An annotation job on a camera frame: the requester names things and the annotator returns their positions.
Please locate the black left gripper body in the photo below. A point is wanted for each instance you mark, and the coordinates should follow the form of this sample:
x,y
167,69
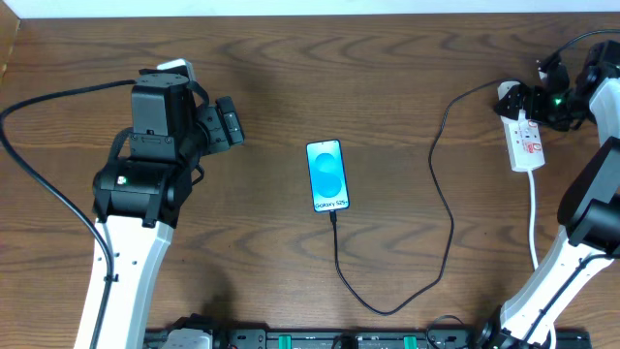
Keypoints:
x,y
229,121

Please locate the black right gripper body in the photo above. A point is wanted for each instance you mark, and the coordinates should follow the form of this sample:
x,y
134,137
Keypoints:
x,y
535,101

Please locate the blue Galaxy smartphone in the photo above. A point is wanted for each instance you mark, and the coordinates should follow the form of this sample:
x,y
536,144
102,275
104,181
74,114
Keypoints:
x,y
329,188

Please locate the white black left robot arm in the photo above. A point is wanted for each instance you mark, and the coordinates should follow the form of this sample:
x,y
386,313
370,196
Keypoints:
x,y
138,195

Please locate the white power strip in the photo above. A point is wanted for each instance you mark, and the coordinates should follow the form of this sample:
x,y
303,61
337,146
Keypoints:
x,y
524,144

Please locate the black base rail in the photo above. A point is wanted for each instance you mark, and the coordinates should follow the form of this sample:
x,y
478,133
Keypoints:
x,y
198,331

